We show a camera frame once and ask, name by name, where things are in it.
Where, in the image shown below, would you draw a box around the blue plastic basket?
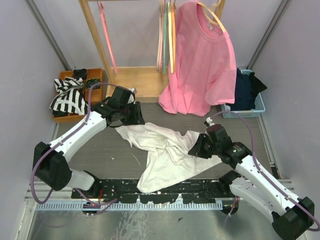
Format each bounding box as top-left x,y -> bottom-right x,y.
220,69 -> 266,118

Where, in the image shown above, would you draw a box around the dark navy garment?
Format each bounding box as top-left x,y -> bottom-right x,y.
229,69 -> 256,111

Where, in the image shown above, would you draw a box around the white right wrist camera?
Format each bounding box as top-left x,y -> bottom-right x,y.
204,117 -> 215,127

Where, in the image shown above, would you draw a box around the white t shirt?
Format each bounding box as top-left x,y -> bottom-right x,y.
115,122 -> 222,193

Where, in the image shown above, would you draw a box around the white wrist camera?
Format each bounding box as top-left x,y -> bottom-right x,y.
204,117 -> 215,127
127,87 -> 137,104

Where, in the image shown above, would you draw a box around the wooden clothes rack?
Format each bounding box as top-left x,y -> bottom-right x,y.
78,0 -> 227,98

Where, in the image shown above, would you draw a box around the green hanger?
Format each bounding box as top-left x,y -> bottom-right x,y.
162,1 -> 168,75

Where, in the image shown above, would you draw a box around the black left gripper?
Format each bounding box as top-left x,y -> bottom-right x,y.
119,101 -> 146,126

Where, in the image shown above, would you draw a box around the pink t shirt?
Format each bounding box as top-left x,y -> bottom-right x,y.
158,1 -> 237,117

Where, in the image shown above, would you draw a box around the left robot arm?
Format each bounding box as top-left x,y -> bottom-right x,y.
32,86 -> 145,198

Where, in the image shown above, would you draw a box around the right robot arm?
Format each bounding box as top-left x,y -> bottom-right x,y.
188,123 -> 320,240

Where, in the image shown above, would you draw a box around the yellow hanger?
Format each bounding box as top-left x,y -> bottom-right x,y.
168,0 -> 175,74

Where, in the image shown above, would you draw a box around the orange wooden organizer tray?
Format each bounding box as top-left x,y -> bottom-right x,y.
52,68 -> 104,123

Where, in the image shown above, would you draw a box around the green black rolled socks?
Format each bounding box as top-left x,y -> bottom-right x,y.
85,78 -> 101,90

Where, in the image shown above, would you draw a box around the natural wood hanger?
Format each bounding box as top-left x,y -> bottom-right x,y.
197,0 -> 226,33

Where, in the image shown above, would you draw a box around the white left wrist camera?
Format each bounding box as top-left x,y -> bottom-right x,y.
127,87 -> 137,104

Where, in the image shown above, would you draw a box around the black white striped shirt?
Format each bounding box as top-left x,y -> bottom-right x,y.
49,77 -> 88,117

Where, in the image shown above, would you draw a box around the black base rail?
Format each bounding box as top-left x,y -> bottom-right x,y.
82,179 -> 235,206

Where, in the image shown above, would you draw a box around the light pink hanger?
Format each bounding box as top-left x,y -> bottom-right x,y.
156,0 -> 165,72

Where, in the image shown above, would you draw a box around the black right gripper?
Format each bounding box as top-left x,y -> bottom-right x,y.
188,133 -> 221,159

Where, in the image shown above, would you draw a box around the black garment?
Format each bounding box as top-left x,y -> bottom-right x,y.
249,72 -> 268,98

